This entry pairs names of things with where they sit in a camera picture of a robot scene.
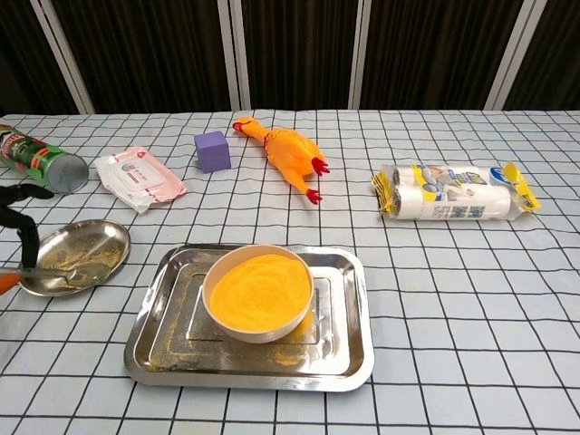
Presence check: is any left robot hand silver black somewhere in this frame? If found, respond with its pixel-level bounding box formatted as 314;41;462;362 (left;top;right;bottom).
0;183;55;295

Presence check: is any small metal spoon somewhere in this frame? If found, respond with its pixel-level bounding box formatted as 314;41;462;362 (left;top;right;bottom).
17;261;112;291

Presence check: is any bowl of yellow powder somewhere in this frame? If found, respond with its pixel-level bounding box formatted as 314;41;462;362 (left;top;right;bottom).
201;244;315;344

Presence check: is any rectangular steel tray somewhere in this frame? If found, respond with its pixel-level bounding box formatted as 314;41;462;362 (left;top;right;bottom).
122;243;375;393

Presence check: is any checkered light blue tablecloth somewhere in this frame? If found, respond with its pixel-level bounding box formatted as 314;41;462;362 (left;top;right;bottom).
0;108;580;435

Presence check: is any round steel plate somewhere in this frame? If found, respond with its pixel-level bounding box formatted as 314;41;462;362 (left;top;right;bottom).
17;218;132;298

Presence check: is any green chip can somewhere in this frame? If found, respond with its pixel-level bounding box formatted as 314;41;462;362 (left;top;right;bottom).
0;122;90;195

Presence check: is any pink wet wipes pack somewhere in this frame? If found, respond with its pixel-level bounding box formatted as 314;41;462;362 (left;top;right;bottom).
93;145;189;215

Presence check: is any purple foam cube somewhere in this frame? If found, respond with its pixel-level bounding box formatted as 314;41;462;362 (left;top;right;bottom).
194;130;233;175

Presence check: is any orange rubber chicken toy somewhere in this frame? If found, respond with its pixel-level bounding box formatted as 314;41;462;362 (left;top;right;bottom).
232;115;331;207

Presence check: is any white trash bag rolls pack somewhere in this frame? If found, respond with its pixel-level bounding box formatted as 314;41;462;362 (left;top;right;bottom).
371;161;543;223

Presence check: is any dark folding screen white frame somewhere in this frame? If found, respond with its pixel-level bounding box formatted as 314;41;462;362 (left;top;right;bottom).
0;0;580;114

